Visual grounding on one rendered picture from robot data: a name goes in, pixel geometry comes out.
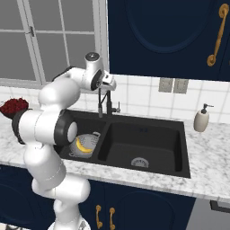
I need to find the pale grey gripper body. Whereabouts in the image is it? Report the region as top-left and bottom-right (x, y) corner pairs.
(99, 81), (118, 92)

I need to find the black sink faucet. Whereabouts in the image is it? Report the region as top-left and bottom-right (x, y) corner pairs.
(97, 88), (121, 119)

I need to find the white metal colander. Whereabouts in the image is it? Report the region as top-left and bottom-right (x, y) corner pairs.
(68, 131), (102, 159)

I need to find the black double sink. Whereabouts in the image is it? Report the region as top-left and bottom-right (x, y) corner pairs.
(54, 109), (192, 180)

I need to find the yellow banana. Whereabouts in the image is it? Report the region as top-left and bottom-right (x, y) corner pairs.
(75, 137), (94, 154)

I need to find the white framed window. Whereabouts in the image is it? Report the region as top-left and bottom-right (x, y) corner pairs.
(0, 0), (110, 90)

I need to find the beige soap dispenser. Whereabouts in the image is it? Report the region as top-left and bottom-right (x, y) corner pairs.
(193, 102), (215, 133)

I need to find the navy base cupboard door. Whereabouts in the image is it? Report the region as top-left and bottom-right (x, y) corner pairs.
(103, 181), (197, 230)
(0, 164), (106, 230)

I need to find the grey dishwasher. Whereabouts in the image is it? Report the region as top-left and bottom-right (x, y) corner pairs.
(184, 197), (230, 230)

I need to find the grey wall outlet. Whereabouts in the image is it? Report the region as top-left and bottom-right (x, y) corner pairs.
(158, 77), (174, 93)
(173, 78), (190, 94)

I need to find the navy wall cupboard door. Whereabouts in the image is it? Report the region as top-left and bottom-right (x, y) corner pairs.
(106, 0), (230, 83)

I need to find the gold cupboard door handle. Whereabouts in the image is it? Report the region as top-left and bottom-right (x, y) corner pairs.
(207, 3), (230, 67)

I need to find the gold base cupboard handle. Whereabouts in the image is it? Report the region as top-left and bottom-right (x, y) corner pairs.
(108, 207), (117, 230)
(94, 204), (104, 230)

